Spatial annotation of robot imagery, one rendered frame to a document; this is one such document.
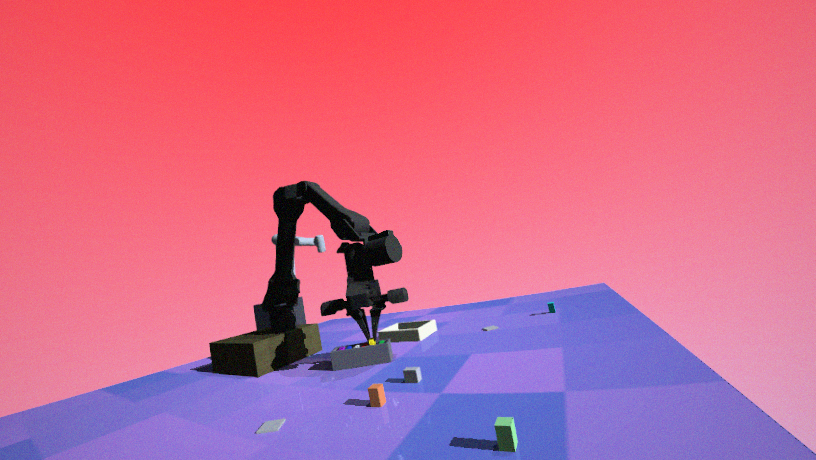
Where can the orange rectangular block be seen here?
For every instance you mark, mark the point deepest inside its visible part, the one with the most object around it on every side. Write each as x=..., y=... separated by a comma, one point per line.
x=376, y=395

